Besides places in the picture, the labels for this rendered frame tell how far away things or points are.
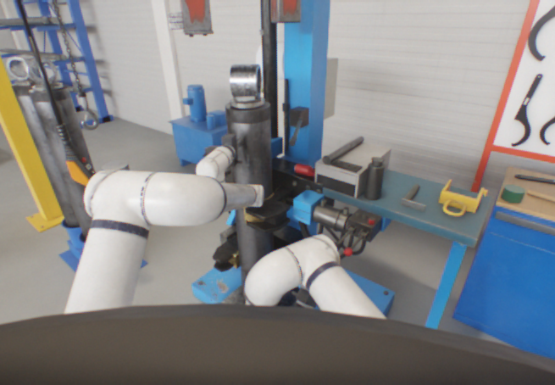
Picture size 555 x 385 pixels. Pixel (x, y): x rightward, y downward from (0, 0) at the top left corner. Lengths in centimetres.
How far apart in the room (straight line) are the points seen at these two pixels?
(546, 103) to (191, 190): 278
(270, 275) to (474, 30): 264
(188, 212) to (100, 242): 18
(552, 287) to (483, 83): 162
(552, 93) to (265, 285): 264
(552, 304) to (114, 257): 223
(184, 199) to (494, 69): 276
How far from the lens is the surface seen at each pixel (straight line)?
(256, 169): 156
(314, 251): 93
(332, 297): 86
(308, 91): 179
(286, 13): 151
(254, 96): 149
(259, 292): 91
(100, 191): 76
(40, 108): 244
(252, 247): 181
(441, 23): 316
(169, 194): 68
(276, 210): 155
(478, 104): 317
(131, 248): 72
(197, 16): 143
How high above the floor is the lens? 184
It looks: 29 degrees down
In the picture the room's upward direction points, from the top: 1 degrees counter-clockwise
